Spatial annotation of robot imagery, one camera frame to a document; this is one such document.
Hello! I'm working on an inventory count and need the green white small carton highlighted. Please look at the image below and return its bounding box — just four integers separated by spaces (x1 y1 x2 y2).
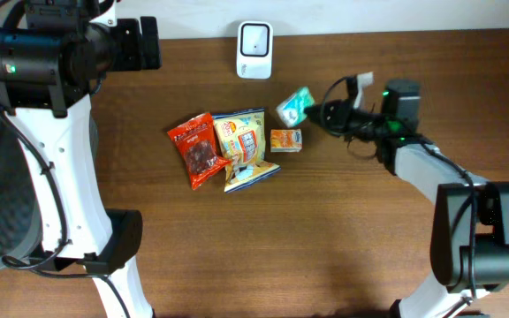
276 87 315 128

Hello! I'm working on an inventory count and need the orange small carton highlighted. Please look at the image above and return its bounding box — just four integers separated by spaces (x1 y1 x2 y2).
270 129 302 153

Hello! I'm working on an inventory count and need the yellow chips bag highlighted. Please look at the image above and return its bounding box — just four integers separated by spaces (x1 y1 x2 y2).
212 108 280 193

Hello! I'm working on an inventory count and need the red snack packet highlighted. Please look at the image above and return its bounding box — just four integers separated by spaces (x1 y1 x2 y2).
167 112 231 190

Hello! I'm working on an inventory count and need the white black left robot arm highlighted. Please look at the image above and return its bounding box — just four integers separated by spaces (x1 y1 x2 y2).
0 0 162 317

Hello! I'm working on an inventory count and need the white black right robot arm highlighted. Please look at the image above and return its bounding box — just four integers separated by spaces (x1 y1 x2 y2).
304 75 509 318

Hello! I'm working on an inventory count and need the white barcode scanner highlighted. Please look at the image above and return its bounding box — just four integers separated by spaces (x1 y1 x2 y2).
236 21 274 80

